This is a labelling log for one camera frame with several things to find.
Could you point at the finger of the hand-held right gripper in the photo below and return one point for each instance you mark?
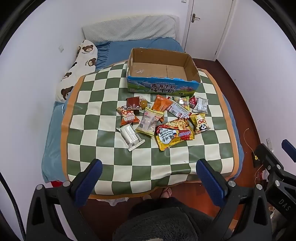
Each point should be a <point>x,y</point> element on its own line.
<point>289,148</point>
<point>266,156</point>

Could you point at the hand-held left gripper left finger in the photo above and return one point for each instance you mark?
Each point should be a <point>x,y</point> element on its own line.
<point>90,180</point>

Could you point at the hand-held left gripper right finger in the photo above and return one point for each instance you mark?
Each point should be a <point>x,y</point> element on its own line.
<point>211,184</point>

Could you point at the brown snack packet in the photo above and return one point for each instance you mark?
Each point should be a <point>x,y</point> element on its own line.
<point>132,102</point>

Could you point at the cardboard box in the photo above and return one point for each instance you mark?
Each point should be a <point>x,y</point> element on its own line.
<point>161,89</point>

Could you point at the red object under bed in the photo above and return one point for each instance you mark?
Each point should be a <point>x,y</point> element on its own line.
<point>56,183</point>

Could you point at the person's foot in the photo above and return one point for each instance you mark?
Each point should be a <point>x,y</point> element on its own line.
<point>166,192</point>

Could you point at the green white checkered mat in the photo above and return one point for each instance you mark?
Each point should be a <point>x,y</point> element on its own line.
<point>97,129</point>

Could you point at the clear white snack packet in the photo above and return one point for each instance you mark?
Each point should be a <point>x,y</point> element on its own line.
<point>130,136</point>

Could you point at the yellow panda snack packet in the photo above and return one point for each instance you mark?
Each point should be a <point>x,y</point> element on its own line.
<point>200,124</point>

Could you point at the person's dark fleece trousers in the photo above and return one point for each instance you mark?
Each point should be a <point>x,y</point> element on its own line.
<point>161,222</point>

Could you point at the yellow instant noodle packet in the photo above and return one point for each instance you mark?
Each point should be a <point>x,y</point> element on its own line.
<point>173,134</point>

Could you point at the red white mushroom packet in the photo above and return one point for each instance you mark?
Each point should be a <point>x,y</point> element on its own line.
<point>128,117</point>

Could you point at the silver white snack packet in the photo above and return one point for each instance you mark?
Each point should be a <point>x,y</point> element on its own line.
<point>200,105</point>

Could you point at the white green red packet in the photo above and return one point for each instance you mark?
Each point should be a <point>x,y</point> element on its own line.
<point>179,111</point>

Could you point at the beige yellow snack packet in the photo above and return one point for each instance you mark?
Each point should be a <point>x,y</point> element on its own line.
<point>149,121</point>

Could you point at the small red snack packet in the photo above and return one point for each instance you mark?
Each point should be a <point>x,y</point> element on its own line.
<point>192,102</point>

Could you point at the colourful candy bag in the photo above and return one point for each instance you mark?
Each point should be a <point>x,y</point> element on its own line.
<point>182,100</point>

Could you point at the clear candy packet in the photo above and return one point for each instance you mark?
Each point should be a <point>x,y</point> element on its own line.
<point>143,104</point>

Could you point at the orange snack packet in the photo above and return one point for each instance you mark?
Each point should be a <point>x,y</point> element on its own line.
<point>161,103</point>

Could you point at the bear print pillow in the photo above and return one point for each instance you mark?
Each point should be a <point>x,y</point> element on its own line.
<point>76,67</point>

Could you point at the white door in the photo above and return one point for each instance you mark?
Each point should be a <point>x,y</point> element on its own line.
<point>208,27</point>

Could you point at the grey pillow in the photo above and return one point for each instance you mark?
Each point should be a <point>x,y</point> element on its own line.
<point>129,27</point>

